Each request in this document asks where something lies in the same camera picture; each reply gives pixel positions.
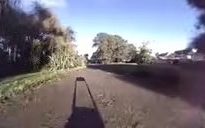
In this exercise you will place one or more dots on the group of distant green trees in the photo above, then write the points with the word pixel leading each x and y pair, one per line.
pixel 111 48

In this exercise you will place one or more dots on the reddish-brown asphalt path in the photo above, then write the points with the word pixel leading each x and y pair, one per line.
pixel 123 100

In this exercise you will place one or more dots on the row of dark trees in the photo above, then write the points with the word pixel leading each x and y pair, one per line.
pixel 30 43

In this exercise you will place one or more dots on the grass strip with leaves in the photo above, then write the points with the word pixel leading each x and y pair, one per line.
pixel 16 85

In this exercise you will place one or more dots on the group of low buildings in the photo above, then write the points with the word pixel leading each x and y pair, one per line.
pixel 200 56

